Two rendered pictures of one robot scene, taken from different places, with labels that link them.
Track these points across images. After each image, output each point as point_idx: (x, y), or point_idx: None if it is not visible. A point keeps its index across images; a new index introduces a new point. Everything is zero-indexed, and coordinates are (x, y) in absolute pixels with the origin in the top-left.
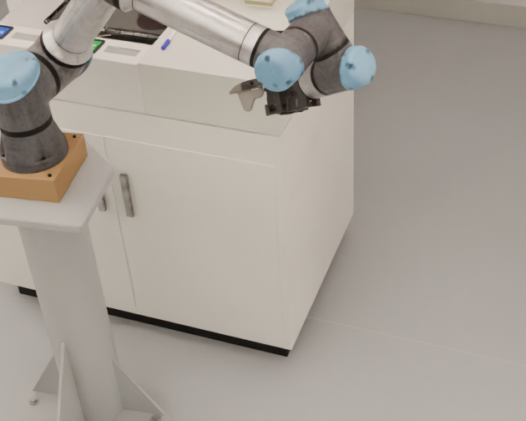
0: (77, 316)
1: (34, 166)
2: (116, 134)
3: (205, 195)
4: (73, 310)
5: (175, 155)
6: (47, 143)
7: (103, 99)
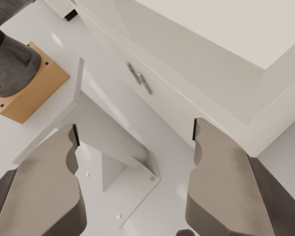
0: (98, 149)
1: None
2: (127, 47)
3: (182, 111)
4: (95, 148)
5: (159, 80)
6: None
7: (109, 19)
